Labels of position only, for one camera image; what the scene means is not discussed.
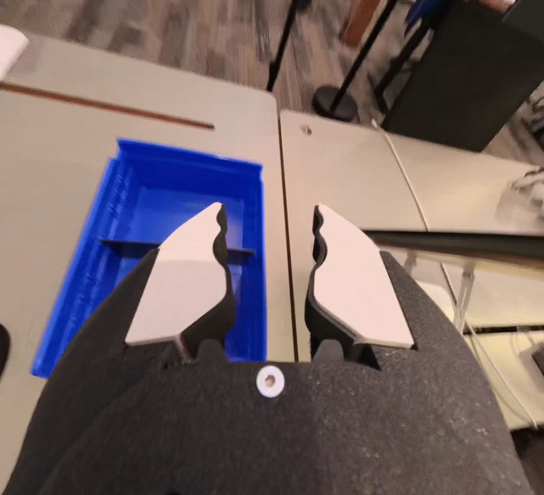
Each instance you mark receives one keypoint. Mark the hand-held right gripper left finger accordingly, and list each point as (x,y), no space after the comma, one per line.
(178,291)

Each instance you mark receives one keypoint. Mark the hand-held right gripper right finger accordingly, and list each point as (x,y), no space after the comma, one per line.
(357,286)

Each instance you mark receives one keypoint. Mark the blue bin with black divider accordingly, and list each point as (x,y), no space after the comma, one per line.
(144,189)

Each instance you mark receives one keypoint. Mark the black elbow rest pad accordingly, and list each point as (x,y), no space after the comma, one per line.
(3,352)

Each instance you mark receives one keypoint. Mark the grey desk with round grommet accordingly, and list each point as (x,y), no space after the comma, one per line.
(352,172)

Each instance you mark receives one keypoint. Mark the black display panel on stand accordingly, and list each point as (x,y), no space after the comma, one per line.
(335,104)

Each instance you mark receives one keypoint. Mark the black slanted pole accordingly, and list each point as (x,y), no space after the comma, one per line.
(293,23)

